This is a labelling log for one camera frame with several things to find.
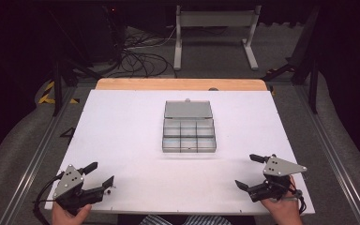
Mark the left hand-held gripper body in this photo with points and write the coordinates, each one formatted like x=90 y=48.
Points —
x=70 y=184

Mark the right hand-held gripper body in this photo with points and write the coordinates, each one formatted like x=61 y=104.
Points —
x=278 y=167

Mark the person's left hand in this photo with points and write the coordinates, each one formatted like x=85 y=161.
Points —
x=64 y=217

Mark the person's right hand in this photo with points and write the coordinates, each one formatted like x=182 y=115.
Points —
x=284 y=211

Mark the white board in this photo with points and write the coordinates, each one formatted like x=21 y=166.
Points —
x=125 y=131

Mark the person's striped clothing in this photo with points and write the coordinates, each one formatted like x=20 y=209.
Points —
x=184 y=220

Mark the clear plastic compartment box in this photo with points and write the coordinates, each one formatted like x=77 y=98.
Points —
x=188 y=128

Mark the yellow and black floor tape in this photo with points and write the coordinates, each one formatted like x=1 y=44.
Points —
x=48 y=95

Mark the black metal stand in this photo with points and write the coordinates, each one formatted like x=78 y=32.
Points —
x=57 y=84
x=312 y=78

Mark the small black triangular bracket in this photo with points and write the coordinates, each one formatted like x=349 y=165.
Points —
x=68 y=134

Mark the aluminium rail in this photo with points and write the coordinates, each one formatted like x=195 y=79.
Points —
x=34 y=162
x=331 y=156

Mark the white metal stand frame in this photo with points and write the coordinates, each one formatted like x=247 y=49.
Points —
x=215 y=18

